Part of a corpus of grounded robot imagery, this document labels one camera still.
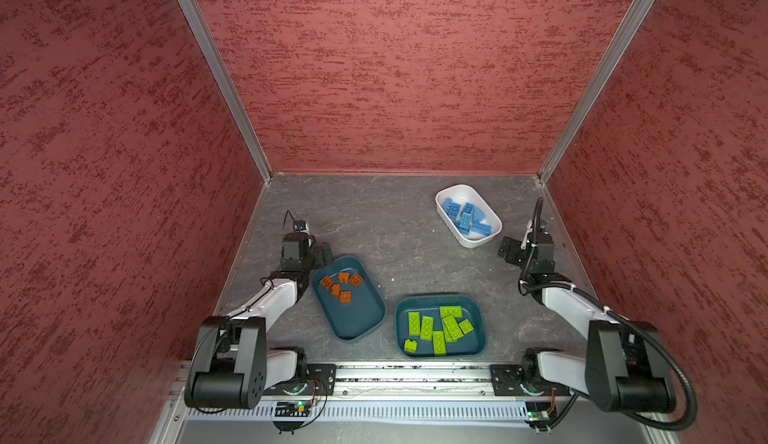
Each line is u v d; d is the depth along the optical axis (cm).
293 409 71
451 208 108
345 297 86
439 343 79
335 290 87
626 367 42
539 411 71
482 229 103
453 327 81
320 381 73
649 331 41
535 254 68
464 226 103
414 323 83
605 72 90
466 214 106
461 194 113
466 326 81
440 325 83
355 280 90
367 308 87
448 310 85
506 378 74
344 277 90
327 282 90
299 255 70
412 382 76
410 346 78
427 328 82
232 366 42
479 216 106
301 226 81
